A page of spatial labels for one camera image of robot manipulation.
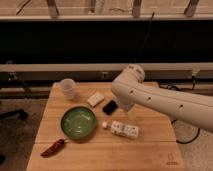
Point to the black office chair base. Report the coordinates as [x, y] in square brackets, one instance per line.
[20, 113]

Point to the green ceramic bowl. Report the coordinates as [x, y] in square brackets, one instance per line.
[78, 123]

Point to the white plastic cup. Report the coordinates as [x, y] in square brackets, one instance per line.
[67, 86]

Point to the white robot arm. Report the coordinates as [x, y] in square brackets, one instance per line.
[194, 109]

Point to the red chili pepper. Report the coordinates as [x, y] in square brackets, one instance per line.
[54, 148]

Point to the black rectangular case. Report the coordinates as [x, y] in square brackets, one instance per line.
[110, 107]

